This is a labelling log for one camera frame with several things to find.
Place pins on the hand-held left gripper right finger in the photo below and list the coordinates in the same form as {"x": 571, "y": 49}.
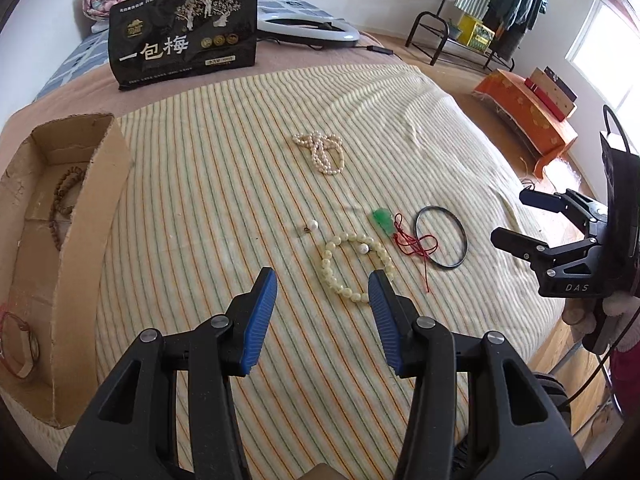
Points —
{"x": 385, "y": 325}

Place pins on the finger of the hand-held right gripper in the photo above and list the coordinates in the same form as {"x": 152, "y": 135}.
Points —
{"x": 517, "y": 242}
{"x": 542, "y": 200}

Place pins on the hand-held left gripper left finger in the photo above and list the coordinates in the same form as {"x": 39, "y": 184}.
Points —
{"x": 257, "y": 320}

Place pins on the cardboard box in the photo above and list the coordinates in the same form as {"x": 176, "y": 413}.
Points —
{"x": 75, "y": 280}

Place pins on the person's right forearm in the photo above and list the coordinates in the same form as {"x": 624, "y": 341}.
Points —
{"x": 627, "y": 380}

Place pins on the person's right hand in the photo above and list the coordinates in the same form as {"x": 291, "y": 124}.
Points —
{"x": 577, "y": 317}

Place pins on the thin black bangle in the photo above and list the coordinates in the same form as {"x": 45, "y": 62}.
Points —
{"x": 464, "y": 240}

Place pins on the orange cloth-covered box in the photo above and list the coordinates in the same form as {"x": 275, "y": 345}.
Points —
{"x": 525, "y": 110}

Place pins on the dark flat gift box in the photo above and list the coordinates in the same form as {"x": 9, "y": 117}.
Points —
{"x": 555, "y": 95}

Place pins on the striped yellow blanket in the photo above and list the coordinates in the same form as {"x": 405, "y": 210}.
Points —
{"x": 225, "y": 170}

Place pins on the window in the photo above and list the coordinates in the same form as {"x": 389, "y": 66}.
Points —
{"x": 610, "y": 55}

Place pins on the yellow box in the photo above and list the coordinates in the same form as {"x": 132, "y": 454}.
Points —
{"x": 475, "y": 32}

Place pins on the dark hanging clothes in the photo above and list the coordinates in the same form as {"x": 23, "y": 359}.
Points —
{"x": 515, "y": 0}

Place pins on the black metal clothes rack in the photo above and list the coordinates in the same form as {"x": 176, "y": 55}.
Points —
{"x": 430, "y": 20}

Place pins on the pink bed sheet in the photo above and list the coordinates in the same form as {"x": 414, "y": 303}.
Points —
{"x": 310, "y": 60}

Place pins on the black snack bag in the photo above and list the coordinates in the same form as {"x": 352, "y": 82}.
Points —
{"x": 185, "y": 35}

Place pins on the blue plaid sheet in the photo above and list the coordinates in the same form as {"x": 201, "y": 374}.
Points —
{"x": 75, "y": 60}

